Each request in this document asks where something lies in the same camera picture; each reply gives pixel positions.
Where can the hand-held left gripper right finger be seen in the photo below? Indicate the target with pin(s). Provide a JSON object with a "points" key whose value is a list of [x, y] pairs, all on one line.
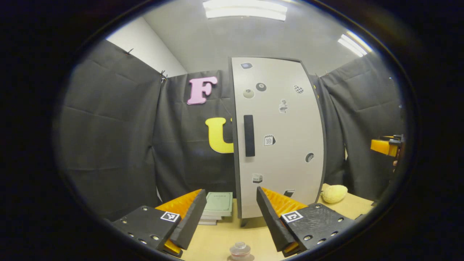
{"points": [[270, 217]]}

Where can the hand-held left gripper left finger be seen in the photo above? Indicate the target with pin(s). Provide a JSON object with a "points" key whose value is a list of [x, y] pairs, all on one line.
{"points": [[190, 221]]}

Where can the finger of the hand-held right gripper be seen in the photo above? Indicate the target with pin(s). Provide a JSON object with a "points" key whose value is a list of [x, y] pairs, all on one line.
{"points": [[397, 137], [380, 146]]}

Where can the dark grey cabinet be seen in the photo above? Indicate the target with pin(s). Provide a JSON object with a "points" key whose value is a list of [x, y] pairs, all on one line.
{"points": [[245, 222]]}

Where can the clear bottle with pink label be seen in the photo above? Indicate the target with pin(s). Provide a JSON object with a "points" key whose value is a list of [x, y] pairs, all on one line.
{"points": [[240, 250]]}

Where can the brown round coaster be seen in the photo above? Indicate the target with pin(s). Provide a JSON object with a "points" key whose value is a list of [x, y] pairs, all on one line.
{"points": [[252, 258]]}

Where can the grey cover book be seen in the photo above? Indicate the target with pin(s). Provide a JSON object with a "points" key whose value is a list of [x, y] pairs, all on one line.
{"points": [[206, 222]]}

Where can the brown cover book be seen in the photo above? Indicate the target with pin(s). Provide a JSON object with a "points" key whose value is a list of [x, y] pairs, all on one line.
{"points": [[210, 217]]}

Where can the green cover book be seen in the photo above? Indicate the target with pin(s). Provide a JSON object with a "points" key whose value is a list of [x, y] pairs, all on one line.
{"points": [[218, 203]]}

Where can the pale yellow bread roll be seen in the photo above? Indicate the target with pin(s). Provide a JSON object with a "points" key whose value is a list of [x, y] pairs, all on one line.
{"points": [[334, 194]]}

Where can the long ceiling light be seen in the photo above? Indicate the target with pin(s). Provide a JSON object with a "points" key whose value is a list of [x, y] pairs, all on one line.
{"points": [[245, 10], [353, 44]]}

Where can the black backdrop cloth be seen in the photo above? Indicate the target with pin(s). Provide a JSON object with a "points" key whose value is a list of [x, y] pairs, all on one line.
{"points": [[108, 145]]}

